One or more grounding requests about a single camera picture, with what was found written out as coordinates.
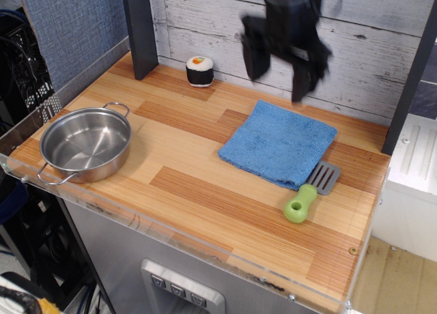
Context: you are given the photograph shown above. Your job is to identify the grey spatula green handle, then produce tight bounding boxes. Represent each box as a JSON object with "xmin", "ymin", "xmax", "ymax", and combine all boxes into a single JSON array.
[{"xmin": 283, "ymin": 160, "xmax": 341, "ymax": 224}]

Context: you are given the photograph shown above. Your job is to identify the blue cloth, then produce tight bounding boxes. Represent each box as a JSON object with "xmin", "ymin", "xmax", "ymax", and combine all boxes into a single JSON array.
[{"xmin": 218, "ymin": 100, "xmax": 337, "ymax": 190}]

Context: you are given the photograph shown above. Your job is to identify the white appliance top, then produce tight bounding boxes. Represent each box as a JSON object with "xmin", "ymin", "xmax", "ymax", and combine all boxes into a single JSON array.
[{"xmin": 389, "ymin": 114, "xmax": 436, "ymax": 195}]

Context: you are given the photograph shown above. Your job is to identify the stainless steel pot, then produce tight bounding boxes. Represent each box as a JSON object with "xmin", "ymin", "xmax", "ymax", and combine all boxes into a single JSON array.
[{"xmin": 37, "ymin": 102, "xmax": 132, "ymax": 186}]

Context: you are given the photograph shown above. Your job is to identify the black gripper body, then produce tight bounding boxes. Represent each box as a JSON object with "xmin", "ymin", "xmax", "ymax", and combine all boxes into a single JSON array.
[{"xmin": 240, "ymin": 0, "xmax": 334, "ymax": 78}]

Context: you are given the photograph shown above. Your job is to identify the plush sushi roll toy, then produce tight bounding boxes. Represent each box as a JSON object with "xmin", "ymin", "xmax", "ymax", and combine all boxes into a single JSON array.
[{"xmin": 186, "ymin": 56, "xmax": 214, "ymax": 87}]

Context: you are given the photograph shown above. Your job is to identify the dark grey right post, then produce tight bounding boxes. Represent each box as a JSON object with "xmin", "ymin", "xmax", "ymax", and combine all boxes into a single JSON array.
[{"xmin": 381, "ymin": 0, "xmax": 436, "ymax": 155}]

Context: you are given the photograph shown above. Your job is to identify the dark grey post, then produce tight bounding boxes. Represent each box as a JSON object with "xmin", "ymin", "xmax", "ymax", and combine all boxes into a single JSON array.
[
  {"xmin": 381, "ymin": 0, "xmax": 436, "ymax": 155},
  {"xmin": 123, "ymin": 0, "xmax": 158, "ymax": 81}
]

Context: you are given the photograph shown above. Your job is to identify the black perforated crate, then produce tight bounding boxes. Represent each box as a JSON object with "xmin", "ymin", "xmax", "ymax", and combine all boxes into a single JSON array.
[{"xmin": 1, "ymin": 9, "xmax": 62, "ymax": 133}]

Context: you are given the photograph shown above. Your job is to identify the clear acrylic table guard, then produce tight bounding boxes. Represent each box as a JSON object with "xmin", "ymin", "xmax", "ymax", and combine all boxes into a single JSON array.
[{"xmin": 1, "ymin": 55, "xmax": 389, "ymax": 313}]

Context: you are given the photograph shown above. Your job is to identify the silver dispenser button panel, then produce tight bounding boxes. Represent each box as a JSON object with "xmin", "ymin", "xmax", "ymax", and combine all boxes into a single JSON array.
[{"xmin": 141, "ymin": 259, "xmax": 226, "ymax": 313}]

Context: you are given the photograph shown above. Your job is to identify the yellow black object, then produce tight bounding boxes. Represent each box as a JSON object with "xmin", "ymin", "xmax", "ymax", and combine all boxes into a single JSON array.
[{"xmin": 33, "ymin": 298, "xmax": 61, "ymax": 314}]

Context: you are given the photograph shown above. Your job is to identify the dark grey left post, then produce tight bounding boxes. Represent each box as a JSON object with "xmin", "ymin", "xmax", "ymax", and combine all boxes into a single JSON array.
[{"xmin": 123, "ymin": 0, "xmax": 158, "ymax": 81}]

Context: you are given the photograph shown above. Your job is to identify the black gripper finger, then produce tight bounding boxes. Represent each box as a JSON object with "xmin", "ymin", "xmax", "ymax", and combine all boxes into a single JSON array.
[
  {"xmin": 292, "ymin": 58, "xmax": 328, "ymax": 102},
  {"xmin": 242, "ymin": 37, "xmax": 270, "ymax": 81}
]

